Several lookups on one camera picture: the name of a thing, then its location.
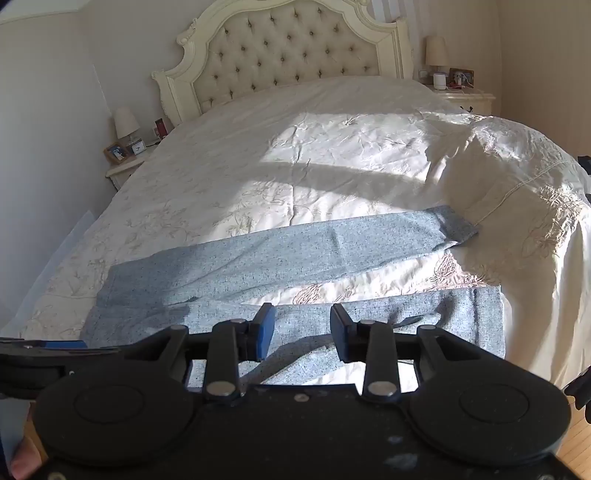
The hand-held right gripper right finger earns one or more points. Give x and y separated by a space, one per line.
340 336

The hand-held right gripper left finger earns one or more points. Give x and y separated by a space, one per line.
262 333

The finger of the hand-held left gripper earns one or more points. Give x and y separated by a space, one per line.
60 344

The grey-blue pants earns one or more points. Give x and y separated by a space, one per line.
277 263

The person's left hand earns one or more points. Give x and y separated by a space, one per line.
27 454

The cream nightstand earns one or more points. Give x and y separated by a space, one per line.
122 174
468 99

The white embroidered bedspread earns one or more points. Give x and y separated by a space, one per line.
323 152

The small alarm clock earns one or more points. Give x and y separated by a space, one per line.
138 147

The red box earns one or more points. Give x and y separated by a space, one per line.
160 128

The white shade table lamp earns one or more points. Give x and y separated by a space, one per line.
126 122
437 51

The dark object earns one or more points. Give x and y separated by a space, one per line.
585 180
579 392

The white cylinder speaker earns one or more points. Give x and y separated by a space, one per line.
440 81

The cream tufted headboard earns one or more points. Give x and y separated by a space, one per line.
286 50

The wooden photo frame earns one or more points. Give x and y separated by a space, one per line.
461 77
115 152

